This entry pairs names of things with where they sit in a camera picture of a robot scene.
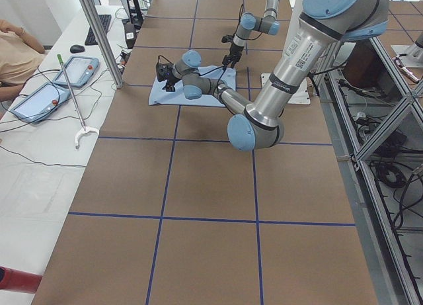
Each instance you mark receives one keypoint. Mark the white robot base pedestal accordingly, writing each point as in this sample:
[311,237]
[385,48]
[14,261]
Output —
[284,77]

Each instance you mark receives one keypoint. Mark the red fire extinguisher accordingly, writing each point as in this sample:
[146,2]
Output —
[19,281]

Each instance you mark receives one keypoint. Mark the aluminium frame post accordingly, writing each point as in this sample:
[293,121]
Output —
[91,14]

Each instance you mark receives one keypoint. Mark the black computer mouse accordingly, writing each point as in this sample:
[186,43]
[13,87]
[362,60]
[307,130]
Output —
[75,49]

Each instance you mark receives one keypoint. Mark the teach pendant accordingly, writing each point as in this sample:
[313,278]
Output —
[80,69]
[41,103]

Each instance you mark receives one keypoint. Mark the metal reacher grabber tool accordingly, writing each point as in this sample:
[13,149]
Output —
[84,128]

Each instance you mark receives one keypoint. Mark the lower teach pendant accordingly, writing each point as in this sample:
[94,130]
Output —
[41,103]

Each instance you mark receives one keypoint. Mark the light blue t-shirt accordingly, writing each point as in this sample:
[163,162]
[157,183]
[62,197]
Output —
[196,88]

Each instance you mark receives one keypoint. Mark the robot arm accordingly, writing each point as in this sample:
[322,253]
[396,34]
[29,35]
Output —
[257,124]
[247,23]

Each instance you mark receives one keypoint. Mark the upper teach pendant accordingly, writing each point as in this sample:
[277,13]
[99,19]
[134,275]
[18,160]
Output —
[80,69]

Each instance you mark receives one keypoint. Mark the person in beige shirt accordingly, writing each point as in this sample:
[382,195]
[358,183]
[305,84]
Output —
[21,54]

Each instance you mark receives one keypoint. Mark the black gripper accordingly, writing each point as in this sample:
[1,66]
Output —
[170,79]
[236,49]

